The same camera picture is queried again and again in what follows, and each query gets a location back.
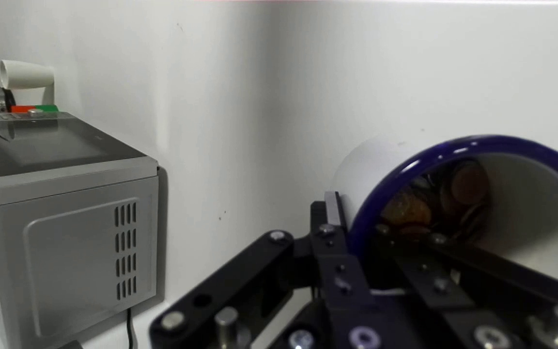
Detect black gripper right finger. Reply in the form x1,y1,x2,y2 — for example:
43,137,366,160
374,220,558,349

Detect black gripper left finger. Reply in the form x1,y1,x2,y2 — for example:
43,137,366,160
149,189,417,349

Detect brown coins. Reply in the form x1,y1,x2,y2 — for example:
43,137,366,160
380,156,496,243

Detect white mug with blue rim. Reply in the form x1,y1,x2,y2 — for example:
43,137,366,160
331,131,558,294

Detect silver microwave oven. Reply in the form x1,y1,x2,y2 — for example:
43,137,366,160
0,110,170,349

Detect green block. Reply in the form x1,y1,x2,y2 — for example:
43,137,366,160
31,100,60,116

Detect red block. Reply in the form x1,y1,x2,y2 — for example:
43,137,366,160
8,102,37,117

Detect black microwave power cable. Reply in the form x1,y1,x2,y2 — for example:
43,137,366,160
124,306,141,349

